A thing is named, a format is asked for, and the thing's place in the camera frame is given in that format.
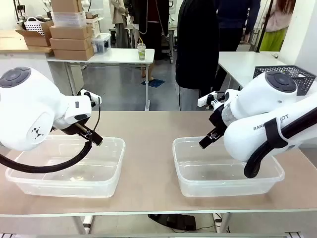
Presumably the open brown cardboard box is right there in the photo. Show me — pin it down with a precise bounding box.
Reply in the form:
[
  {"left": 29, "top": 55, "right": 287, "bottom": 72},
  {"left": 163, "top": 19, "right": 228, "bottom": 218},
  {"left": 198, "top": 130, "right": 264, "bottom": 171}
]
[{"left": 15, "top": 20, "right": 54, "bottom": 48}]

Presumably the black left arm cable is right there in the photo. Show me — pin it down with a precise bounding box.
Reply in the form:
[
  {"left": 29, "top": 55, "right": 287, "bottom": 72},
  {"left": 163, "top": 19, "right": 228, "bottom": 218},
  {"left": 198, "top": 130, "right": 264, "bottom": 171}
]
[{"left": 0, "top": 96, "right": 103, "bottom": 174}]

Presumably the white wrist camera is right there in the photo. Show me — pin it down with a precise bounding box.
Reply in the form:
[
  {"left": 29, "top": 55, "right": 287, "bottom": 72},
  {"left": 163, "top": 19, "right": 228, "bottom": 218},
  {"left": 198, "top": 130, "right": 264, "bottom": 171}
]
[
  {"left": 197, "top": 91, "right": 225, "bottom": 109},
  {"left": 79, "top": 89, "right": 103, "bottom": 108}
]

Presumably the tall brown cardboard box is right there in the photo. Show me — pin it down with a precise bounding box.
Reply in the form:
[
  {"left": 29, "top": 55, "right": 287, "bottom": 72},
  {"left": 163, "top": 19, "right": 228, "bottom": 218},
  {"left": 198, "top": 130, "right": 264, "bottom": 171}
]
[{"left": 51, "top": 0, "right": 84, "bottom": 13}]

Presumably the white folding table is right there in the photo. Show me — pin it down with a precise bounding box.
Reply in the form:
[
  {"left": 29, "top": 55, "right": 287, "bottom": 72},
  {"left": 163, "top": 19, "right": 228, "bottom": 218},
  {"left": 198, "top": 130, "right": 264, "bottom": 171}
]
[{"left": 46, "top": 48, "right": 156, "bottom": 111}]

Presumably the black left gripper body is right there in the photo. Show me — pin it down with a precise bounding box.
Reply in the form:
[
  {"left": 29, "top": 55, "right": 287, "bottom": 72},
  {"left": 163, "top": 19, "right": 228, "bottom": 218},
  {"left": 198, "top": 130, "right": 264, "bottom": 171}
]
[{"left": 53, "top": 116, "right": 92, "bottom": 136}]

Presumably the person in beige coat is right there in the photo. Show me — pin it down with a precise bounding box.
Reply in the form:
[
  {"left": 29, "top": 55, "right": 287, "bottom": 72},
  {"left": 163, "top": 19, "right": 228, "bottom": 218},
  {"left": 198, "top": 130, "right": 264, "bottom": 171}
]
[{"left": 108, "top": 0, "right": 130, "bottom": 49}]

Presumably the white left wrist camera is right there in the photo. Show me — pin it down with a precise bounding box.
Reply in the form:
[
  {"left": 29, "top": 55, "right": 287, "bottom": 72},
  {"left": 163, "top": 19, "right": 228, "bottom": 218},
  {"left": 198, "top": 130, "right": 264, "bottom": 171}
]
[{"left": 79, "top": 89, "right": 103, "bottom": 108}]

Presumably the clear lidded storage container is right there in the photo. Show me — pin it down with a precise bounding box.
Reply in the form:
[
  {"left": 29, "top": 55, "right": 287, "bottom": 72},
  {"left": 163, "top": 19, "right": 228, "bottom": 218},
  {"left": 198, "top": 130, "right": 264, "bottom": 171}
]
[{"left": 91, "top": 33, "right": 112, "bottom": 54}]

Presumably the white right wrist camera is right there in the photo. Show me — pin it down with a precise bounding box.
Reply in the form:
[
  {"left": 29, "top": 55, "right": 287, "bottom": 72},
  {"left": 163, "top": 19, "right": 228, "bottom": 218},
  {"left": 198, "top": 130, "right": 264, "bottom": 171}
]
[{"left": 197, "top": 91, "right": 225, "bottom": 109}]

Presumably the blue floor mat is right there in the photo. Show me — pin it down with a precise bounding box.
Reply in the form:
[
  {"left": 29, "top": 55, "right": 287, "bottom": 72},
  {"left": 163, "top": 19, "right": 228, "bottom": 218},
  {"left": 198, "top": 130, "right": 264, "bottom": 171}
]
[{"left": 141, "top": 78, "right": 165, "bottom": 88}]

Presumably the white laundry basket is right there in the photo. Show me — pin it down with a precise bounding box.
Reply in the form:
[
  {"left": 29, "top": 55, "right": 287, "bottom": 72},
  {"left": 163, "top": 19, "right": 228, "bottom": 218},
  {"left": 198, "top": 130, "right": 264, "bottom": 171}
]
[{"left": 23, "top": 16, "right": 48, "bottom": 32}]

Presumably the person in dark clothes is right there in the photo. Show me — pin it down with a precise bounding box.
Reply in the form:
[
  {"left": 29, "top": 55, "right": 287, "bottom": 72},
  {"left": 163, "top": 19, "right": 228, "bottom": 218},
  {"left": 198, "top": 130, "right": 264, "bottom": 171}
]
[{"left": 130, "top": 0, "right": 169, "bottom": 60}]

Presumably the clear plastic bin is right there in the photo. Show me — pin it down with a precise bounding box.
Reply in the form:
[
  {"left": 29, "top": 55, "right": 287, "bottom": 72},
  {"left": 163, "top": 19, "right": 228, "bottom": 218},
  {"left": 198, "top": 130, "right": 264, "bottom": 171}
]
[
  {"left": 5, "top": 135, "right": 126, "bottom": 198},
  {"left": 172, "top": 137, "right": 285, "bottom": 198}
]

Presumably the person in black coat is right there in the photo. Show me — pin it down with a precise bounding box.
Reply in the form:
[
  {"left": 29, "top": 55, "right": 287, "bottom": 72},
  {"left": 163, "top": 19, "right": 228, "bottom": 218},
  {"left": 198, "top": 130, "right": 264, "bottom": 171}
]
[{"left": 175, "top": 0, "right": 220, "bottom": 111}]

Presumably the black mesh plastic basket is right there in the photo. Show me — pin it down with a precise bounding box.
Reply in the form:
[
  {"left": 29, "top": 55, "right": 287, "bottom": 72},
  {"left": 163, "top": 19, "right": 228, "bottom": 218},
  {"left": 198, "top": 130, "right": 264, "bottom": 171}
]
[{"left": 254, "top": 65, "right": 317, "bottom": 96}]

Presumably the white side table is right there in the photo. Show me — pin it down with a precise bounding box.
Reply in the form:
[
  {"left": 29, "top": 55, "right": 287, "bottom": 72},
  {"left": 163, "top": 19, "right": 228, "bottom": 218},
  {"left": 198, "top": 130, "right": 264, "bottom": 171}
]
[{"left": 217, "top": 51, "right": 289, "bottom": 90}]

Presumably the black stand pole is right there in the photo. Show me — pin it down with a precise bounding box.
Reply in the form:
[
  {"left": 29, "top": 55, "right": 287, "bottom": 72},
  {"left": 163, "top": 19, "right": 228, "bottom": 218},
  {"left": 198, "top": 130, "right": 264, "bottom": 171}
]
[{"left": 256, "top": 0, "right": 276, "bottom": 52}]

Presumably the plastic cup with green drink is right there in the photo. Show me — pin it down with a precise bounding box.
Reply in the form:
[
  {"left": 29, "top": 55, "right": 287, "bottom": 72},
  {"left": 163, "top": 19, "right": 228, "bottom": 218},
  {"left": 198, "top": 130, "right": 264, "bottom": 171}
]
[{"left": 137, "top": 37, "right": 147, "bottom": 61}]

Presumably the person in green trousers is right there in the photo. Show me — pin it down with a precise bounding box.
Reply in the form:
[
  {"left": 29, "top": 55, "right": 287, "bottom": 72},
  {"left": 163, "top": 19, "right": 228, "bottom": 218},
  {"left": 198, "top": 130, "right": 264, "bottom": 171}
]
[{"left": 259, "top": 0, "right": 297, "bottom": 53}]

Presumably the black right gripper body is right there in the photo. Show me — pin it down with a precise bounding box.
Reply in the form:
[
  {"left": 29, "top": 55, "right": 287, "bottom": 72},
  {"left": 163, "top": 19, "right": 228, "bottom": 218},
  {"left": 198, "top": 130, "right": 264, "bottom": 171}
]
[{"left": 209, "top": 107, "right": 228, "bottom": 136}]

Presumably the person in navy top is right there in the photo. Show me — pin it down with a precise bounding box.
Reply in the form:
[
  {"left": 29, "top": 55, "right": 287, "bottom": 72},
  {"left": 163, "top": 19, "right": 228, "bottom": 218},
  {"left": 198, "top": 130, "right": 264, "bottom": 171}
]
[{"left": 214, "top": 0, "right": 261, "bottom": 53}]

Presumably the white ribbed plastic crate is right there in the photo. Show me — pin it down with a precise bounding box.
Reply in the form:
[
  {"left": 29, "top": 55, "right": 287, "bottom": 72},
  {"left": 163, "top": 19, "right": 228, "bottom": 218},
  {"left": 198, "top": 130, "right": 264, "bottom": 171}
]
[{"left": 53, "top": 11, "right": 87, "bottom": 27}]

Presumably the black foot pedal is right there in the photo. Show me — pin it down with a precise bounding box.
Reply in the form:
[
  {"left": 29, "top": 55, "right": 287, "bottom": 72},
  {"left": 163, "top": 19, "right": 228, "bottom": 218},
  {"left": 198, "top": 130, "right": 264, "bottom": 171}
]
[{"left": 148, "top": 214, "right": 197, "bottom": 231}]

